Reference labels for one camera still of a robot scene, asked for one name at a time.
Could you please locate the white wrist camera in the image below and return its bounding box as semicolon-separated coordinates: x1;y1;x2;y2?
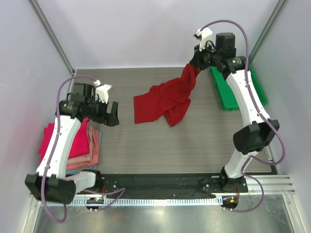
93;80;113;104
194;27;213;51

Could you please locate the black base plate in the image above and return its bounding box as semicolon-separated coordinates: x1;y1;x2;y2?
90;173;248;200

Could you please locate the aluminium corner post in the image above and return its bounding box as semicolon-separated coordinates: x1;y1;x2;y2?
29;0;75;75
249;0;288;63

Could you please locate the aluminium rail beam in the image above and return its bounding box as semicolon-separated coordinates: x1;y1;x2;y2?
29;176;296;196

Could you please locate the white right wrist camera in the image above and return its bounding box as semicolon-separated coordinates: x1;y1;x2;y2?
194;27;213;51

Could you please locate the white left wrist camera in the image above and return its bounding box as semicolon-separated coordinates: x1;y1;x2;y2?
93;80;113;104

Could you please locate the right aluminium corner post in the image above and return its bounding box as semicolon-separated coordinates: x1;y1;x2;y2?
249;0;288;63

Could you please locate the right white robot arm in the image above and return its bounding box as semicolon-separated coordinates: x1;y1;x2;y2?
193;28;279;192

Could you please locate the dark red t shirt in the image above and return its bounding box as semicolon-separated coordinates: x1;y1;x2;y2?
133;64;200;127

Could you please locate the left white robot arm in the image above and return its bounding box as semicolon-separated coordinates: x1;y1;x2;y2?
25;80;120;204

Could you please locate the green plastic tray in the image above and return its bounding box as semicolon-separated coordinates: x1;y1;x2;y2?
209;65;268;111

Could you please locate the folded magenta t shirt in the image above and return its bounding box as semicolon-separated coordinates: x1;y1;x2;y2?
38;119;91;170

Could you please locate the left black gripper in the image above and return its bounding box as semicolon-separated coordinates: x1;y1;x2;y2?
86;96;119;126

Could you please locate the left aluminium corner post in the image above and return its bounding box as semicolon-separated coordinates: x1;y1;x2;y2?
29;0;75;75

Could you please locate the slotted cable duct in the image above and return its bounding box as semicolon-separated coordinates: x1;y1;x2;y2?
40;197;224;207

